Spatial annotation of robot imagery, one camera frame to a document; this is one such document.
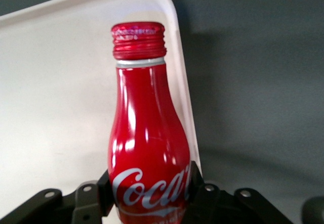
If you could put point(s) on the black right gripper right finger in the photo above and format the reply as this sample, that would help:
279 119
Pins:
215 203

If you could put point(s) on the white plastic tray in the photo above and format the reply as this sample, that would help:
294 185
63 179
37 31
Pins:
58 82

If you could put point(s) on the red coca-cola aluminium bottle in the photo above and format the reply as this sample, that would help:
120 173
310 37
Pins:
146 123

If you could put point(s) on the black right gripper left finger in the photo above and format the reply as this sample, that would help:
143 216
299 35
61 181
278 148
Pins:
88 203

